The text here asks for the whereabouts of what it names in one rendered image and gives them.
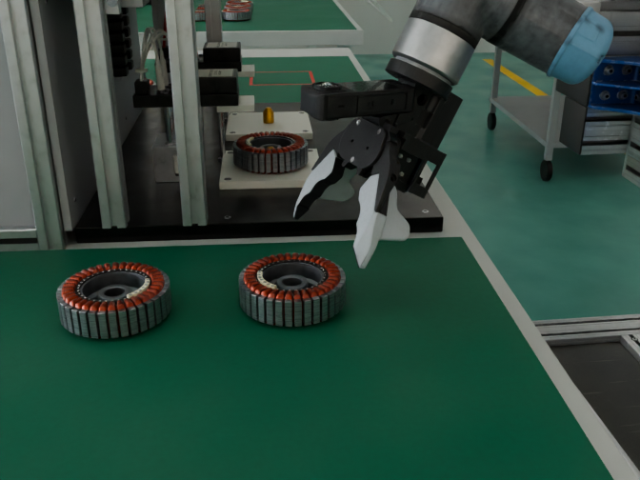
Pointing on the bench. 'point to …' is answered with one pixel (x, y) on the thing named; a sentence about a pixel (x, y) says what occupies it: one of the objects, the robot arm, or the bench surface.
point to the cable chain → (122, 56)
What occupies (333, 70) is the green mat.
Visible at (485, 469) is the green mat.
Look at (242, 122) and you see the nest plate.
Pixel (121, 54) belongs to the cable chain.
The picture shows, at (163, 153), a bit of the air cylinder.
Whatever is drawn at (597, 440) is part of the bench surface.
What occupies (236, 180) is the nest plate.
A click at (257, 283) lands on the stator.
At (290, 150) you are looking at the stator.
